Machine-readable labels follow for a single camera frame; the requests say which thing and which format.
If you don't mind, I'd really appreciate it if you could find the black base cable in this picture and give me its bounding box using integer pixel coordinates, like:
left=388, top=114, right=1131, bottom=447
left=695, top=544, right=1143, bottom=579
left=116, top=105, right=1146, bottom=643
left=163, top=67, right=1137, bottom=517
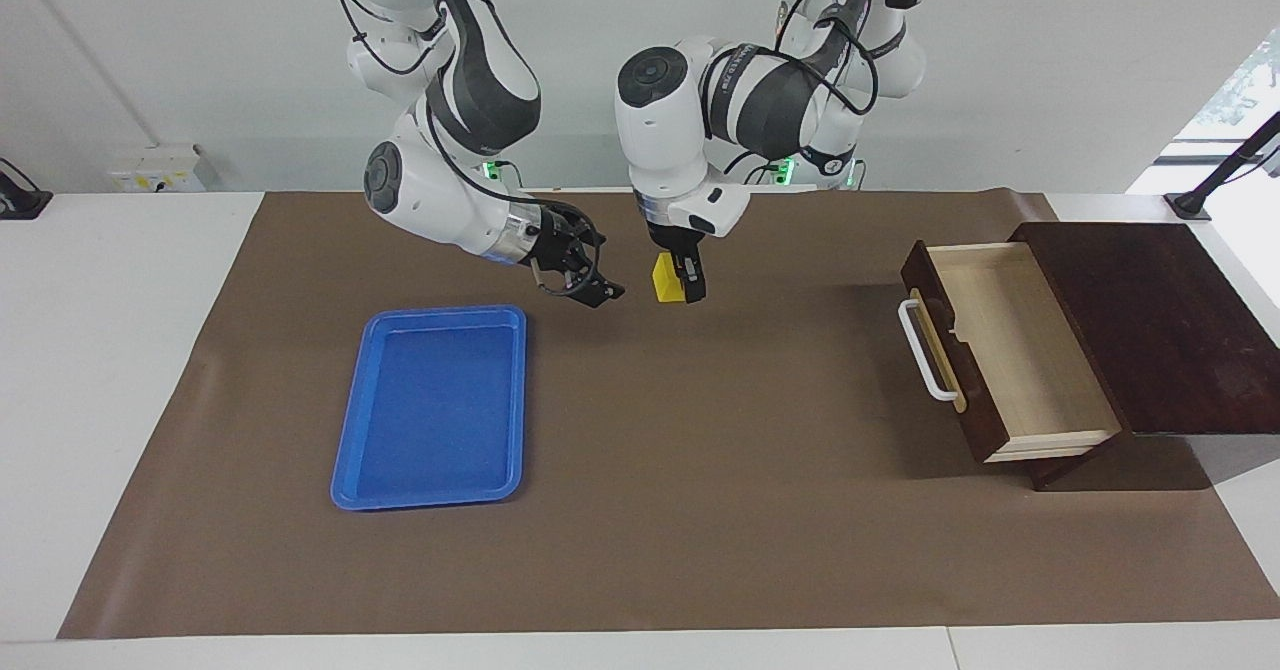
left=722, top=148, right=791, bottom=187

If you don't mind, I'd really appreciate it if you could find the white wall outlet box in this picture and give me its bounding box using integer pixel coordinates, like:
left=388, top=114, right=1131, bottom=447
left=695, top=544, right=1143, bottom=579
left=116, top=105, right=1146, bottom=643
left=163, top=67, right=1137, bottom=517
left=108, top=145, right=206, bottom=193

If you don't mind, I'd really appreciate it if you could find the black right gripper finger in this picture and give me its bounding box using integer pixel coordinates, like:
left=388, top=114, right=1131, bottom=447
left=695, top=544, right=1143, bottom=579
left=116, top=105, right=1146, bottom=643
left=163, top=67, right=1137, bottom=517
left=560, top=205, right=607, bottom=251
left=572, top=272, right=627, bottom=309

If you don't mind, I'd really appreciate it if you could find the wooden drawer with white handle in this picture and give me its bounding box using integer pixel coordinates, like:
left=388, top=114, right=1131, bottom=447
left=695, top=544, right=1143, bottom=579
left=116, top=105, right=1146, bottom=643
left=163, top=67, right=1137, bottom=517
left=897, top=240, right=1123, bottom=465

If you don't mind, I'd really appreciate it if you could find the brown table mat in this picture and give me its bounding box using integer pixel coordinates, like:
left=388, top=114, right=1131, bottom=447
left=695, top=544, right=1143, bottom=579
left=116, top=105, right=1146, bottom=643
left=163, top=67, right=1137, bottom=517
left=57, top=188, right=1280, bottom=641

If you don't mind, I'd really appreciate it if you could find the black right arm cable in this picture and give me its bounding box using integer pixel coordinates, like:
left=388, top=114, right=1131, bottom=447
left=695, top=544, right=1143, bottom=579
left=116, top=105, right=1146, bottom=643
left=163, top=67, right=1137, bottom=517
left=305, top=0, right=546, bottom=206

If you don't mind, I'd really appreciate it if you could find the dark wooden drawer cabinet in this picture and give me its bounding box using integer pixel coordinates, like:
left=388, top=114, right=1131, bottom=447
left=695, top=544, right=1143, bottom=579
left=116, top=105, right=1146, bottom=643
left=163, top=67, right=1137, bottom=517
left=1008, top=222, right=1280, bottom=492

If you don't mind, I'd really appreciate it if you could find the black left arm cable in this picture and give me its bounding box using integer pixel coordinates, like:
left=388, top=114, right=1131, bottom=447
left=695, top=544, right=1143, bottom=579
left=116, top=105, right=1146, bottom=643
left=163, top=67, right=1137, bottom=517
left=775, top=0, right=881, bottom=118

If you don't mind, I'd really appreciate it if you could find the yellow cube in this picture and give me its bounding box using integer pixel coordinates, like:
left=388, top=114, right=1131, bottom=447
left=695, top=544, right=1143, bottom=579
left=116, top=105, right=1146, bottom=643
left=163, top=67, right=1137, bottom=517
left=652, top=253, right=687, bottom=304

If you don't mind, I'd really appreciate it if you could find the black table clamp bracket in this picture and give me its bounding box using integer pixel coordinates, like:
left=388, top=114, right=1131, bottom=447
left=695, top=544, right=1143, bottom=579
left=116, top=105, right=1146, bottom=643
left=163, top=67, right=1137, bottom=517
left=0, top=158, right=53, bottom=219

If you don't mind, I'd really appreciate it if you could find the black pole stand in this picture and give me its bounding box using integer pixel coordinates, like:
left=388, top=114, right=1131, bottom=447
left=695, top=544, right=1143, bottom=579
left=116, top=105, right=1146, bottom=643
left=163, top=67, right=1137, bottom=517
left=1165, top=110, right=1280, bottom=223

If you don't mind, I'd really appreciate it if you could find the blue plastic tray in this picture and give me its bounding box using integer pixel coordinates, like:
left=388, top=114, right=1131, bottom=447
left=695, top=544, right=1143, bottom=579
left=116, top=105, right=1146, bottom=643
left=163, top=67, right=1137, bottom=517
left=330, top=304, right=528, bottom=511

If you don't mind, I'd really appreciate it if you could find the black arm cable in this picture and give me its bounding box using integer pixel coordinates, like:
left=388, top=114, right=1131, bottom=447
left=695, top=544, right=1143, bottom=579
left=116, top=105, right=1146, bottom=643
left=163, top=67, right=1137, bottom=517
left=305, top=0, right=546, bottom=206
left=775, top=0, right=881, bottom=118

